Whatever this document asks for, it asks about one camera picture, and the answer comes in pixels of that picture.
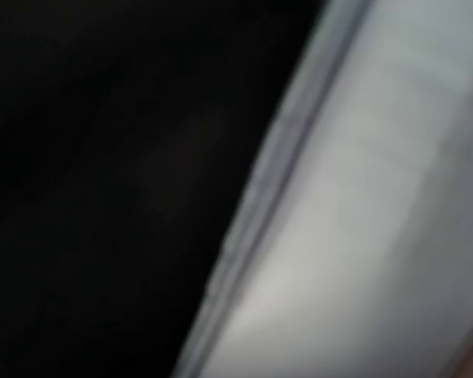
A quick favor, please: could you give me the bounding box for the red student backpack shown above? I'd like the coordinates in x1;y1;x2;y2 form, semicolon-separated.
0;1;324;377

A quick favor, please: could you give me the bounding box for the rose cover white book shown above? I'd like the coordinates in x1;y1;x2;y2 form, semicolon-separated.
173;1;473;377

